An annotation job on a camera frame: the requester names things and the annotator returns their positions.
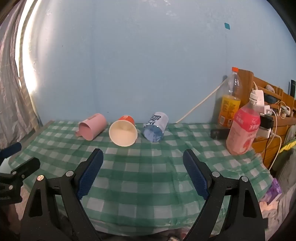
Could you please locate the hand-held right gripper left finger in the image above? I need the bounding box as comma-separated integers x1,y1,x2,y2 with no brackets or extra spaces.
20,148,104,241

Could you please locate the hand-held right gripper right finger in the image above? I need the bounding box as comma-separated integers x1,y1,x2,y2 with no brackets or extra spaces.
183,149,269,241

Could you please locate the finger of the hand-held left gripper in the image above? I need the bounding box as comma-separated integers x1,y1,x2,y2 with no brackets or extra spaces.
0,142,23,165
10,157,41,181

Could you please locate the pink plastic cup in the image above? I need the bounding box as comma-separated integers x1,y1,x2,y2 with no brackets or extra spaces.
75,113,107,141

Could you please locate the orange paper cup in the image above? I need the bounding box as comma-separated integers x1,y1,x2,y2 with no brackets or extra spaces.
109,115,138,147

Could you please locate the blue and white paper cup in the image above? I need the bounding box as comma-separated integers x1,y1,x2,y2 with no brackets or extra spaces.
143,112,169,142

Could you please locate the grey curtain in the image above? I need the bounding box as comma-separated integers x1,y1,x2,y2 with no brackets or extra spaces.
0,0,44,150

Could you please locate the black rectangular box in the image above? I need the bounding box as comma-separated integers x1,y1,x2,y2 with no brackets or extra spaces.
210,128,231,140

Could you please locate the green checkered tablecloth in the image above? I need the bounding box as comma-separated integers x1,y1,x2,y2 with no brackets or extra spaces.
9,119,274,235

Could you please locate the pink drink bottle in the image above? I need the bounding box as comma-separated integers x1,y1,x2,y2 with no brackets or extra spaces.
226,93,261,155

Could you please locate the orange juice bottle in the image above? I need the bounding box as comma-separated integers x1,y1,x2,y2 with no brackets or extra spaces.
216,67,241,129

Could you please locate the purple tissue packet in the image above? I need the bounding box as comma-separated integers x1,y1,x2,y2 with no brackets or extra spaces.
262,177,283,204

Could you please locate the white power strip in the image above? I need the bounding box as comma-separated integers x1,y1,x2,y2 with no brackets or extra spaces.
256,105,275,139

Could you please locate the black power adapter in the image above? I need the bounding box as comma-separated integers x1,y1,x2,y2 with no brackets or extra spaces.
260,115,274,128

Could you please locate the grey crumpled bedding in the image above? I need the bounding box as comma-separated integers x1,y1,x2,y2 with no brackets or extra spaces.
258,148,296,235

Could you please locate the yellow green cloth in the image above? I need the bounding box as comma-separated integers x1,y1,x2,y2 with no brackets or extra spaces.
279,138,296,154

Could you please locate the wooden shelf unit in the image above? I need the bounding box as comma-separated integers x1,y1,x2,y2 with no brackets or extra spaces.
237,69,296,169

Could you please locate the white charger plug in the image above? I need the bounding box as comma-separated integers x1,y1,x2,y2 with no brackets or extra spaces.
249,89,265,106

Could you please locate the white power cable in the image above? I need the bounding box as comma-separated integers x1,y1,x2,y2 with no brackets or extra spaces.
175,79,228,124

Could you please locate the thin white charging cable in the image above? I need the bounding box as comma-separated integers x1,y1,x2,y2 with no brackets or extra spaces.
266,109,283,171

